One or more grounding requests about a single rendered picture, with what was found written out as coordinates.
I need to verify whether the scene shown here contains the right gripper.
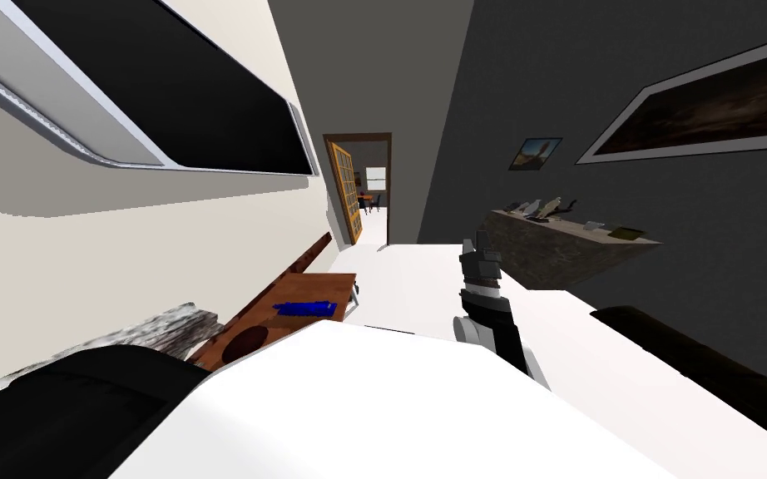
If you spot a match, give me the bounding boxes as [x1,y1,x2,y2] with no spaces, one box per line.
[459,230,504,288]

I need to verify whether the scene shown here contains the brown sideboard with ornaments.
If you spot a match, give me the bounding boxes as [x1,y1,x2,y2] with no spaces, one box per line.
[479,196,663,290]

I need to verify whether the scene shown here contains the small framed picture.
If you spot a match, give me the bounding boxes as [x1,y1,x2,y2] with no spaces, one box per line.
[508,137,564,172]

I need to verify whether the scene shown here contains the orange glazed door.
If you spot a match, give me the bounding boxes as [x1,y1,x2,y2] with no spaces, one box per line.
[327,141,364,245]

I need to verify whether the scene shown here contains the blue flat object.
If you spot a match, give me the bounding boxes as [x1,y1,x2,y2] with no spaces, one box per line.
[273,301,339,318]

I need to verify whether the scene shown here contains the brown wooden table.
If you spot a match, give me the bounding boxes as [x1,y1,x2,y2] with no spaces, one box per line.
[186,232,359,373]

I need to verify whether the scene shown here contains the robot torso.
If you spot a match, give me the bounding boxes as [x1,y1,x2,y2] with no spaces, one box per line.
[106,319,680,479]

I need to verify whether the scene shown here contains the dark brown round bowl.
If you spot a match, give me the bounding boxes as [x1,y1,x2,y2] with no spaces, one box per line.
[221,325,270,364]

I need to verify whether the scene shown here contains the black long furniture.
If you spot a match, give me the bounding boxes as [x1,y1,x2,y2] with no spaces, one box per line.
[589,305,767,457]

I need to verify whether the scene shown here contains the large dark framed picture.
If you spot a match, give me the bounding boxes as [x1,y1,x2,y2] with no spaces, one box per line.
[576,30,767,165]

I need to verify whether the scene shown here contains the grey mottled furniture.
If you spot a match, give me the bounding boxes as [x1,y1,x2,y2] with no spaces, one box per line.
[0,303,225,393]

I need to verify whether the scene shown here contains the large black window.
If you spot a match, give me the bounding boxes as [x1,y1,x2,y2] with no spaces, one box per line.
[0,0,320,177]

